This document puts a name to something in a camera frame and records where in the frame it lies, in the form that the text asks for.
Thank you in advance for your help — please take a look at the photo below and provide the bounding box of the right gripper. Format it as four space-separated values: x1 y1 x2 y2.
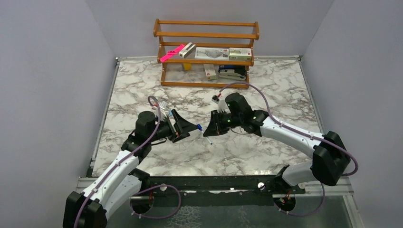
204 109 242 137

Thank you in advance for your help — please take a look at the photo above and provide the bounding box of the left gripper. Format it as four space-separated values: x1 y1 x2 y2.
148 109 198 143

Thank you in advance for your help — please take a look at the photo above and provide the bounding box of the dark blue cap marker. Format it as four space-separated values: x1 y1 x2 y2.
197 124 213 146

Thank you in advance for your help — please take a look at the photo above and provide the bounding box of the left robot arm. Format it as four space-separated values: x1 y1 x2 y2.
62 109 200 228

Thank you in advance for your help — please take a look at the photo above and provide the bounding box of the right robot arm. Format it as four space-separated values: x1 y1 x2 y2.
203 93 351 193

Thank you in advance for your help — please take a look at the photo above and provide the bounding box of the small white red box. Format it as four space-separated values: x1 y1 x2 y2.
203 64 217 81

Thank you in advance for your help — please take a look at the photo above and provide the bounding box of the blue grey stapler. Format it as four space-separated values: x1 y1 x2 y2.
218 65 247 81

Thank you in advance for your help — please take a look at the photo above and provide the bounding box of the yellow small object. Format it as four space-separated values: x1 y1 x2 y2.
182 63 192 71

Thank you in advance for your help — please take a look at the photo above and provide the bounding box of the wooden three-tier shelf rack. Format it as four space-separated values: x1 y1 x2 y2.
153 19 259 87

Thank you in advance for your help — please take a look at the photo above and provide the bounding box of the white patterned flat packet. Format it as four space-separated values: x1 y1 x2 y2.
194 47 229 60

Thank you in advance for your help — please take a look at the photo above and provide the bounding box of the white grey eraser box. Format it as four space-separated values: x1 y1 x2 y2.
179 42 197 58

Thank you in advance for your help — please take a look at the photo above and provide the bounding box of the green white staples box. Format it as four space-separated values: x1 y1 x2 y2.
229 47 252 61

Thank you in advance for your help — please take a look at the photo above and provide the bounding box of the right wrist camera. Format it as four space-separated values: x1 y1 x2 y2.
212 94 227 113

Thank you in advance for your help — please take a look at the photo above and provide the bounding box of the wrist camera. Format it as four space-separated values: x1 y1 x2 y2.
152 100 169 120
212 94 227 113

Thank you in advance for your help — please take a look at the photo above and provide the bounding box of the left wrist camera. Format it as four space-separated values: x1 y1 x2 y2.
152 100 169 120

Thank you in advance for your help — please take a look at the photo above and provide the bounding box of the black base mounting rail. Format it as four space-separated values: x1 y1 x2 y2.
129 175 305 207

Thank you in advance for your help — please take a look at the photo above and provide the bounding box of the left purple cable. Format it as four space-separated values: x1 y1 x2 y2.
73 95 182 228

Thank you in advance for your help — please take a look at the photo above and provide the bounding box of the purple cable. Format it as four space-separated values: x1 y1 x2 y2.
73 95 182 228
218 82 359 218

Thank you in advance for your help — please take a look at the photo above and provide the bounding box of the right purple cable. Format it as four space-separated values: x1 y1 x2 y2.
218 82 359 218

